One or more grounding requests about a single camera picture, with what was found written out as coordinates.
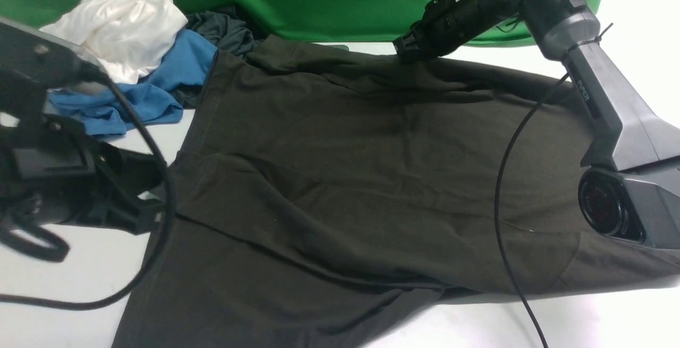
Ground dark teal crumpled garment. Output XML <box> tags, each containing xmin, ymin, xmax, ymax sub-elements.
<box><xmin>167</xmin><ymin>6</ymin><xmax>265</xmax><ymax>110</ymax></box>

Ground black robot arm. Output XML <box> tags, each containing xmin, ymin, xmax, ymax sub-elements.
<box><xmin>1</xmin><ymin>19</ymin><xmax>164</xmax><ymax>262</ymax></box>

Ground blue crumpled garment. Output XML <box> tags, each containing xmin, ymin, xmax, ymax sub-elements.
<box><xmin>48</xmin><ymin>29</ymin><xmax>218</xmax><ymax>138</ymax></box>

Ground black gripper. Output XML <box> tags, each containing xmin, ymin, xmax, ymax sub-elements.
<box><xmin>1</xmin><ymin>115</ymin><xmax>164</xmax><ymax>262</ymax></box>
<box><xmin>393</xmin><ymin>0</ymin><xmax>522</xmax><ymax>63</ymax></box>

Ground white crumpled garment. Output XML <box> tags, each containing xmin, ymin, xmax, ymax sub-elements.
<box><xmin>41</xmin><ymin>0</ymin><xmax>187</xmax><ymax>84</ymax></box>

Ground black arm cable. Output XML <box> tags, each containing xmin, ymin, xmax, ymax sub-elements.
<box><xmin>0</xmin><ymin>72</ymin><xmax>177</xmax><ymax>311</ymax></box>
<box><xmin>493</xmin><ymin>72</ymin><xmax>572</xmax><ymax>348</ymax></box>

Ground dark gray long-sleeved shirt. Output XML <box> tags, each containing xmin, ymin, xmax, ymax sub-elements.
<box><xmin>112</xmin><ymin>35</ymin><xmax>680</xmax><ymax>348</ymax></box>

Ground gray robot arm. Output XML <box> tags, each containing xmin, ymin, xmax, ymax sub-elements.
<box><xmin>393</xmin><ymin>0</ymin><xmax>679</xmax><ymax>250</ymax></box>

